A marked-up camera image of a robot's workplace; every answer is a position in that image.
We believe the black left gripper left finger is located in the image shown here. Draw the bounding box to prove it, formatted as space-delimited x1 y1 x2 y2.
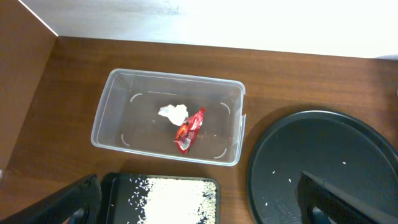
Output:
1 174 102 224

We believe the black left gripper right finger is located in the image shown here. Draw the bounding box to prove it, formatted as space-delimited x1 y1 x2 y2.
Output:
295 172 397 223

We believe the red snack wrapper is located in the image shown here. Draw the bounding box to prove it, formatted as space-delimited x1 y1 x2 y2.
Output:
174 108 206 154

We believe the white tissue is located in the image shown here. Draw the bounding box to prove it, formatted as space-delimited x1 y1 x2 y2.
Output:
158 105 188 126

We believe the black rectangular tray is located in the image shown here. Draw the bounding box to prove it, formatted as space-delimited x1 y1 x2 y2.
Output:
97 172 221 224

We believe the round black tray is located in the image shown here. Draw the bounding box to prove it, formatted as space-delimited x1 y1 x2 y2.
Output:
246 110 397 223

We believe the pile of white rice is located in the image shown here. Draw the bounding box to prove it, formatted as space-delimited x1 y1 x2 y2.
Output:
127 177 217 224

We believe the clear plastic bin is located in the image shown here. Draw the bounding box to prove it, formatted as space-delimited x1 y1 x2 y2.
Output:
91 68 246 166

